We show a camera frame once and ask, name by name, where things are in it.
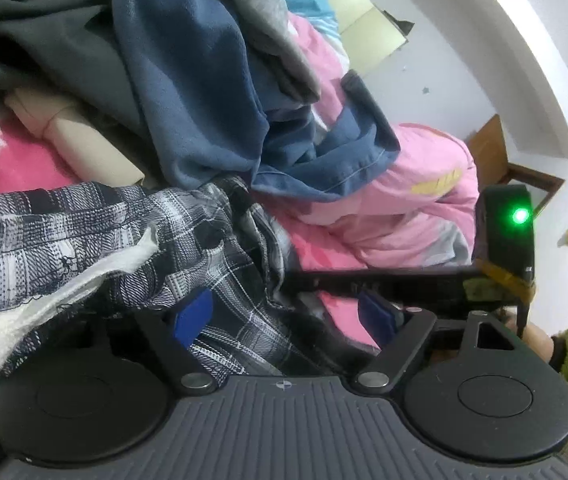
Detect black white plaid garment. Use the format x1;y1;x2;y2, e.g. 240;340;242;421
0;173;381;476

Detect black camera green light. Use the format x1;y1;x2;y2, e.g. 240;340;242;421
474;184;534;286

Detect navy blue garment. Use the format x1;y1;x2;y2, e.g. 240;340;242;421
113;0;400;202

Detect pink cartoon quilt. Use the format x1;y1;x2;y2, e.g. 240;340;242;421
253;12;479;348

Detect pink floral bed sheet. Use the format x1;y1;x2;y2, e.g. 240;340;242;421
0;99;80;193

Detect dark grey garment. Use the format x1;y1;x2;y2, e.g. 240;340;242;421
0;0;166;146

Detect dark bag atop wardrobe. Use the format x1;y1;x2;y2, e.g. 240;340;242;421
381;10;415;39

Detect operator right hand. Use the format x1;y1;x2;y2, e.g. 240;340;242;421
493;308;555;363

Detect beige rolled garment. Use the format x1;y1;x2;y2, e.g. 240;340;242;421
4;87;145;188

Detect brown wooden door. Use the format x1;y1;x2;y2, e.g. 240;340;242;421
467;114;564;217

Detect light grey garment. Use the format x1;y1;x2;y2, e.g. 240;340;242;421
232;0;322;104

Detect pale yellow wardrobe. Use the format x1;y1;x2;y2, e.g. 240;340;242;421
328;0;407;76

